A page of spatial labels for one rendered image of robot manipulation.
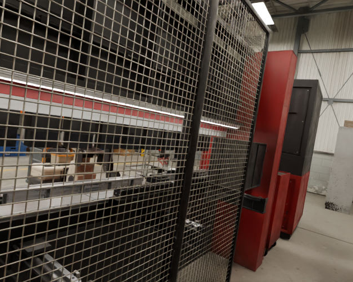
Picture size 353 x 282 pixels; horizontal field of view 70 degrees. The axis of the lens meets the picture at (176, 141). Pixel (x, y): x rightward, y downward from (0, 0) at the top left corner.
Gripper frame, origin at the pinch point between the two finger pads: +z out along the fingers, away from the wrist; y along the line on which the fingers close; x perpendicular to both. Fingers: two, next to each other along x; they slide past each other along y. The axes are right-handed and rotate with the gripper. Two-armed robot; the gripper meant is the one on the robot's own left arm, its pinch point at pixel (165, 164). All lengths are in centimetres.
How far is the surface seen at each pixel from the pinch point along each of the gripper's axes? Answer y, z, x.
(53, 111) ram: -114, -24, -28
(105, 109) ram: -84, -29, -31
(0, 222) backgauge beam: -145, 25, -39
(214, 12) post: -97, -30, -114
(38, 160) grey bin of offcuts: 19, -83, 258
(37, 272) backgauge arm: -139, 43, -45
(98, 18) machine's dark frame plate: -100, -67, -58
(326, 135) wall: 686, -34, -86
